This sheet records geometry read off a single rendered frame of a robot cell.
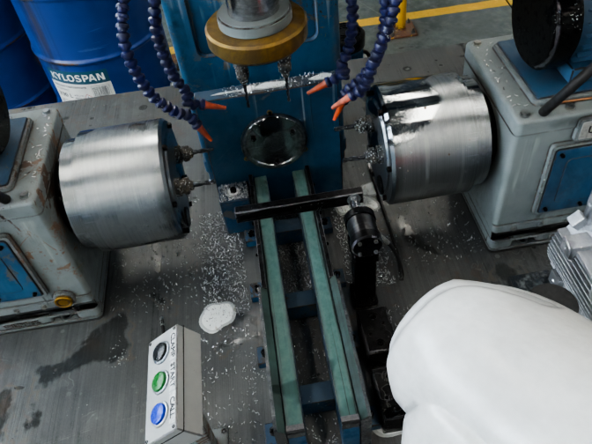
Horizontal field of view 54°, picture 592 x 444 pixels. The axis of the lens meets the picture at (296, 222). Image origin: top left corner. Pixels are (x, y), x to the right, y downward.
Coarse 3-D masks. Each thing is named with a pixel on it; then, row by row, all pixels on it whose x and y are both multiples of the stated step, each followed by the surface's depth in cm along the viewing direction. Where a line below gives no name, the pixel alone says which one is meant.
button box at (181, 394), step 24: (168, 336) 90; (192, 336) 91; (168, 360) 87; (192, 360) 88; (168, 384) 84; (192, 384) 85; (168, 408) 81; (192, 408) 83; (168, 432) 79; (192, 432) 80
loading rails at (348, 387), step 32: (256, 192) 132; (256, 224) 124; (288, 224) 134; (320, 224) 122; (256, 256) 120; (320, 256) 118; (256, 288) 125; (320, 288) 112; (288, 320) 111; (320, 320) 111; (256, 352) 115; (288, 352) 103; (352, 352) 101; (288, 384) 99; (320, 384) 107; (352, 384) 98; (288, 416) 96; (352, 416) 93
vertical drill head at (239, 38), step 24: (240, 0) 94; (264, 0) 94; (288, 0) 101; (216, 24) 101; (240, 24) 96; (264, 24) 95; (288, 24) 98; (216, 48) 98; (240, 48) 95; (264, 48) 95; (288, 48) 97; (240, 72) 101; (288, 72) 103; (288, 96) 107
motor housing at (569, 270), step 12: (564, 228) 99; (588, 228) 96; (552, 240) 101; (552, 252) 102; (588, 252) 94; (552, 264) 103; (564, 264) 98; (576, 264) 95; (588, 264) 92; (564, 276) 98; (576, 276) 95; (588, 276) 92; (576, 288) 95; (588, 288) 92; (588, 300) 93; (588, 312) 92
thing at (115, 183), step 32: (128, 128) 112; (160, 128) 112; (64, 160) 109; (96, 160) 107; (128, 160) 107; (160, 160) 107; (64, 192) 108; (96, 192) 107; (128, 192) 107; (160, 192) 107; (96, 224) 109; (128, 224) 110; (160, 224) 111
